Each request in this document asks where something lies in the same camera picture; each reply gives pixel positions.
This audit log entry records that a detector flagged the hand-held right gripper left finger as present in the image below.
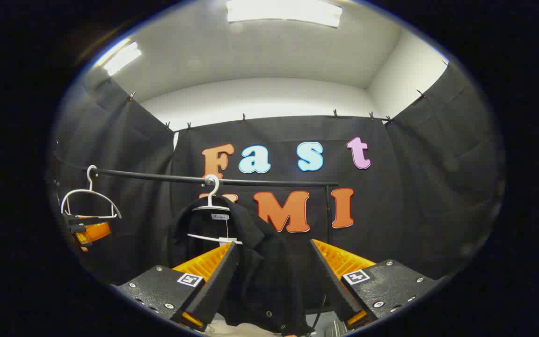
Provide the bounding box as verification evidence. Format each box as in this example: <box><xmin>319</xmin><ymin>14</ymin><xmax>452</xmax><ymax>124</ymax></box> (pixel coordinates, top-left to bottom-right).
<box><xmin>117</xmin><ymin>242</ymin><xmax>241</xmax><ymax>333</ymax></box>

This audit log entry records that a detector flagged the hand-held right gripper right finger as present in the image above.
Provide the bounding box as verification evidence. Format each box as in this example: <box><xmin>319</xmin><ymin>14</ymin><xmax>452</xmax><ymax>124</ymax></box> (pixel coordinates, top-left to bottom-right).
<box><xmin>310</xmin><ymin>239</ymin><xmax>439</xmax><ymax>332</ymax></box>

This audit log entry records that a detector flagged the black knit garment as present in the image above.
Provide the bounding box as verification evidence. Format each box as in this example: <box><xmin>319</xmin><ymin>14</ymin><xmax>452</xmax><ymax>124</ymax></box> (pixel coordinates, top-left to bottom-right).
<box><xmin>169</xmin><ymin>197</ymin><xmax>314</xmax><ymax>337</ymax></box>

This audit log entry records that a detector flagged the white hanger with garment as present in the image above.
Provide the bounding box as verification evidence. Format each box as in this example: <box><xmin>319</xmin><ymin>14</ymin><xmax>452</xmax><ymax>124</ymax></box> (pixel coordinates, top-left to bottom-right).
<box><xmin>187</xmin><ymin>174</ymin><xmax>243</xmax><ymax>246</ymax></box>

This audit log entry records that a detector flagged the empty white clothes hanger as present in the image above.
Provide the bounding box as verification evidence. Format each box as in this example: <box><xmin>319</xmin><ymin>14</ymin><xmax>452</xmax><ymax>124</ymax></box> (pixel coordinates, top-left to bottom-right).
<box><xmin>60</xmin><ymin>165</ymin><xmax>123</xmax><ymax>220</ymax></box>

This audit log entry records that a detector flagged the black clothes rack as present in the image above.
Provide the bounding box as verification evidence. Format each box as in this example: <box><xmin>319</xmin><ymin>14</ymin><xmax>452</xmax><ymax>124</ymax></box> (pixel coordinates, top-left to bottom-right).
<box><xmin>53</xmin><ymin>152</ymin><xmax>341</xmax><ymax>244</ymax></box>

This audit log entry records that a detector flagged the black backdrop cloth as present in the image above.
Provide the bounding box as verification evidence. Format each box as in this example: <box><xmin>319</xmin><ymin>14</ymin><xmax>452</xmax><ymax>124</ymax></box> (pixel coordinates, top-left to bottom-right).
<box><xmin>47</xmin><ymin>61</ymin><xmax>506</xmax><ymax>291</ymax></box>

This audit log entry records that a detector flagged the row of black cloth clips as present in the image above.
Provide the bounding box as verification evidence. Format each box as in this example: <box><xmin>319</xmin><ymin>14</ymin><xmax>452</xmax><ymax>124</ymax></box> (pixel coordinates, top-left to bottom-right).
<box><xmin>128</xmin><ymin>60</ymin><xmax>450</xmax><ymax>132</ymax></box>

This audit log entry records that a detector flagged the ceiling light panel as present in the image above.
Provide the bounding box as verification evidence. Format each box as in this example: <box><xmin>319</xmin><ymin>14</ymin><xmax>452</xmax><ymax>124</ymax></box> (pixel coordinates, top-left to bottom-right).
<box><xmin>226</xmin><ymin>0</ymin><xmax>343</xmax><ymax>29</ymax></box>
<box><xmin>101</xmin><ymin>41</ymin><xmax>143</xmax><ymax>76</ymax></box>

